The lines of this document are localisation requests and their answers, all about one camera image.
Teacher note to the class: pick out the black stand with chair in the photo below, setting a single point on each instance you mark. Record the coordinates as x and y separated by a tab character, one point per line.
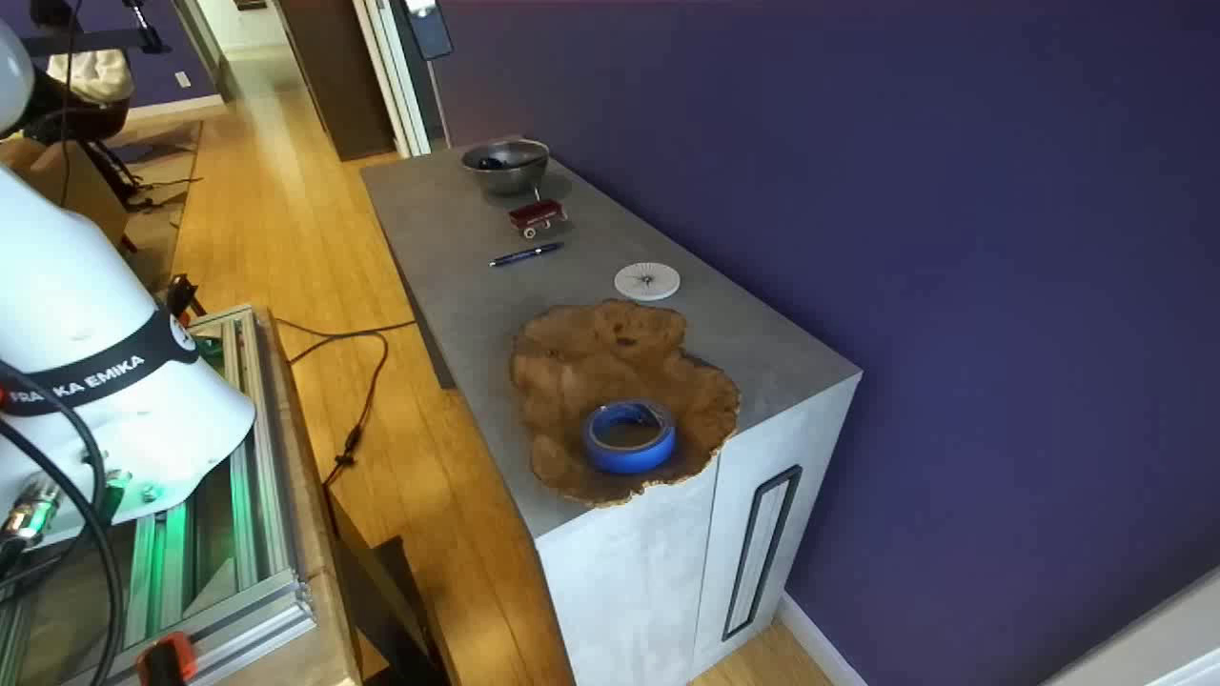
83	97

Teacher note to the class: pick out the white baseboard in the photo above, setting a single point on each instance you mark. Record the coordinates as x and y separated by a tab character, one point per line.
822	643

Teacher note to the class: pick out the grey concrete cabinet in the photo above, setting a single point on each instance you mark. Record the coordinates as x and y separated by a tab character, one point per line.
635	586

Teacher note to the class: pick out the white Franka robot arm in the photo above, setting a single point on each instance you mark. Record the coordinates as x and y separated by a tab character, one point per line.
79	305

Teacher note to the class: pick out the black box on floor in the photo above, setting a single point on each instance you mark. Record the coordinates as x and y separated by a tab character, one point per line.
385	610

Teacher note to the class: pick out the red clamp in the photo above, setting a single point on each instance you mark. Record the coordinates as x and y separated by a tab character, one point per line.
165	659

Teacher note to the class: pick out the grey metal bowl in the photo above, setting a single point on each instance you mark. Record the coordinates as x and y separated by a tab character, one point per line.
506	161

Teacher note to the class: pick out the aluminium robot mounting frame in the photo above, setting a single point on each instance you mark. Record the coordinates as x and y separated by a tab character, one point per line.
252	534

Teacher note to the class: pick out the white furniture edge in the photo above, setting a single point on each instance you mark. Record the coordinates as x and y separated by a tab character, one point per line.
1145	643

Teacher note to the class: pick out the blue pen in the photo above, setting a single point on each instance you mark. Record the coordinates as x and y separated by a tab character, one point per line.
525	257

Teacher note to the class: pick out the blue masking tape roll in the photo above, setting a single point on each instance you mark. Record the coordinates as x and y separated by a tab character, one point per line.
606	438

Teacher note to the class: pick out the white round disc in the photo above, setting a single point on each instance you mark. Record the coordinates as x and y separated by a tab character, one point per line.
644	281

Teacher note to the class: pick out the brown burl wood tray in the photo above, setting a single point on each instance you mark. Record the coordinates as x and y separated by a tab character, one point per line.
595	363

